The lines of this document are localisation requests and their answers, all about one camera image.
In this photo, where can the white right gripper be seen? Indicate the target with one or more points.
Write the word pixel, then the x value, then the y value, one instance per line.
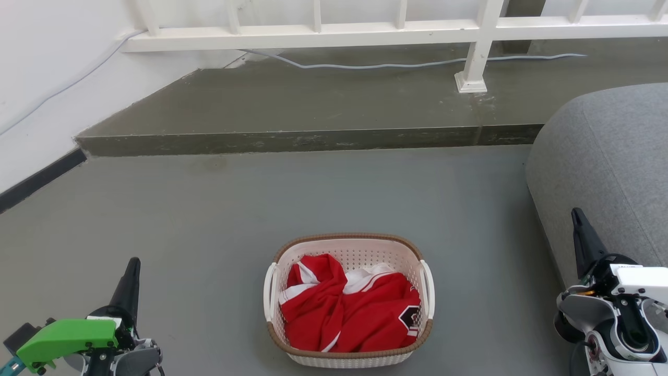
pixel 642 282

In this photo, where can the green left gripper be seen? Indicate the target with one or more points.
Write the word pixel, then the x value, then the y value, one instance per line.
pixel 73 335

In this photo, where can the white plastic laundry basket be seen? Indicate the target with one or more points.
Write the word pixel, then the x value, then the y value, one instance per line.
pixel 355 250

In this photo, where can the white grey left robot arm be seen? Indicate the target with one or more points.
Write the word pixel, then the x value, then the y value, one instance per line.
pixel 130 360

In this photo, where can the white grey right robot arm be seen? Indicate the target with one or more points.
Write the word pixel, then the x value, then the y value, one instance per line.
pixel 616 334

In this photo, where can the grey fabric sofa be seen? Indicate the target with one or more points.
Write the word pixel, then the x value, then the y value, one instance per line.
pixel 616 156

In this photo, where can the black baseboard strip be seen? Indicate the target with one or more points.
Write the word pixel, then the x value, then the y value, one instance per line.
pixel 42 177

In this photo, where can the red and white garment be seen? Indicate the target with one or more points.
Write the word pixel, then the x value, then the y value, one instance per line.
pixel 355 318

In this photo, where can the raised concrete step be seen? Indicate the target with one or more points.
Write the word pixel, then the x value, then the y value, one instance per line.
pixel 313 104

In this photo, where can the white wooden railing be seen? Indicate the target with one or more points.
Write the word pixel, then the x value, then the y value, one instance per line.
pixel 313 35

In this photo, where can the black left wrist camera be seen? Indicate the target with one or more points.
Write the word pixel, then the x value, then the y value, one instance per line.
pixel 23 334

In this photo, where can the teal left wrist bracket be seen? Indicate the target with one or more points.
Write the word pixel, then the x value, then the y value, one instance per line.
pixel 9 365

